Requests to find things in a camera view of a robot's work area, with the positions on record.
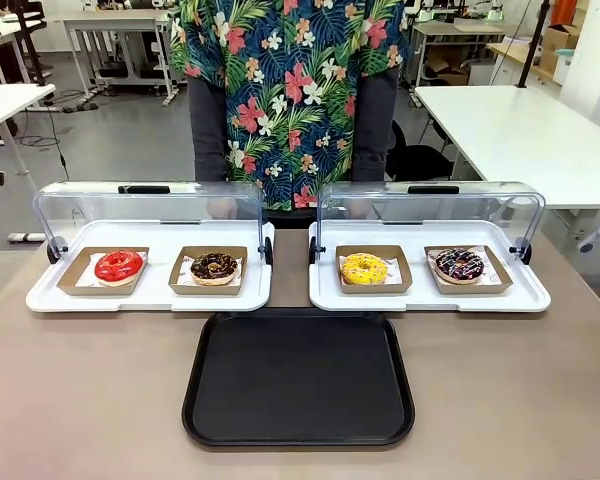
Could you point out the person left forearm grey sleeve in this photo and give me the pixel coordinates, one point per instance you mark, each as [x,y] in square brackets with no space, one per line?
[372,130]

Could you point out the person right forearm grey sleeve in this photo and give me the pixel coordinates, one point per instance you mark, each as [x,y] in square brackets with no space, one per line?
[207,135]

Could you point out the brown cardboard donut box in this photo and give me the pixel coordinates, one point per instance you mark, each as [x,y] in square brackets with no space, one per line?
[180,290]
[402,260]
[80,260]
[502,280]

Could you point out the red glazed donut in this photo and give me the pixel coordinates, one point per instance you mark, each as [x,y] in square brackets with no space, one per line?
[105,270]

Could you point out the white display tray base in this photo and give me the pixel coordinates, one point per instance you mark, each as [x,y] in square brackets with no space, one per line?
[155,300]
[420,301]

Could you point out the chocolate donut with sprinkles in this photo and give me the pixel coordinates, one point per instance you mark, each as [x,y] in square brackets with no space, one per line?
[200,270]

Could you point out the black plastic serving tray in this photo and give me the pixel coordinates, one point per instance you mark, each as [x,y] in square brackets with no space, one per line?
[300,380]

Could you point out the yellow glazed donut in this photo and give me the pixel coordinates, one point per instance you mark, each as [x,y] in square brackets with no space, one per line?
[351,270]

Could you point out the dark donut with white drizzle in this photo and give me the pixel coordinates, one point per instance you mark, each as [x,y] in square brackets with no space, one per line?
[445,267]

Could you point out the person right hand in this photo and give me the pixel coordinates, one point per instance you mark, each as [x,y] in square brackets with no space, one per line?
[221,207]

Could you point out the white desk with metal leg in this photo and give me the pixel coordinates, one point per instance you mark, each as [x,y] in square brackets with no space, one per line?
[5,102]

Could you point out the grey floor power strip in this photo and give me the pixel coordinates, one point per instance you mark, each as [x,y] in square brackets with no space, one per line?
[80,107]

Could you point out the white printed paper liner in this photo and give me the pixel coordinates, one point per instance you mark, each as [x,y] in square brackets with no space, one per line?
[490,272]
[184,281]
[85,278]
[393,273]

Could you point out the black tall stool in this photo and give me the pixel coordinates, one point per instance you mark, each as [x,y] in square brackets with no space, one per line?
[32,30]

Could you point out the clear hinged display lid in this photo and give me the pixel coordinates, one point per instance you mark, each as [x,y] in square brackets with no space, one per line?
[430,205]
[145,205]

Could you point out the grey-top background desk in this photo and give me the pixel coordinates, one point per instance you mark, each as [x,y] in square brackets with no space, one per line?
[115,22]

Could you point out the person torso in floral shirt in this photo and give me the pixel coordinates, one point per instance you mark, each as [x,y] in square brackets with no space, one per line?
[290,100]

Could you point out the black office chair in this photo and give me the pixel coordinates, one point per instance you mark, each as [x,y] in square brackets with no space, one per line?
[420,155]

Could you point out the cardboard box under workbench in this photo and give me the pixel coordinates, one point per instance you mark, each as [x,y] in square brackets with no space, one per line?
[445,67]

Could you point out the large white work table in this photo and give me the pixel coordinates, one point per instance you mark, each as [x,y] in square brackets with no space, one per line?
[515,135]

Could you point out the wooden top bench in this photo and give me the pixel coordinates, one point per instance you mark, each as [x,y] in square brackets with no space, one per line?
[520,57]

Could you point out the black vertical pole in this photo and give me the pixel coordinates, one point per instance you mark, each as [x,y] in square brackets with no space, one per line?
[529,45]

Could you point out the open cardboard box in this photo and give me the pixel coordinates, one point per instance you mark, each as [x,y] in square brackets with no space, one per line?
[555,47]

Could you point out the background workbench with white frame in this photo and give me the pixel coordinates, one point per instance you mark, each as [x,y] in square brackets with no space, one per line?
[455,31]

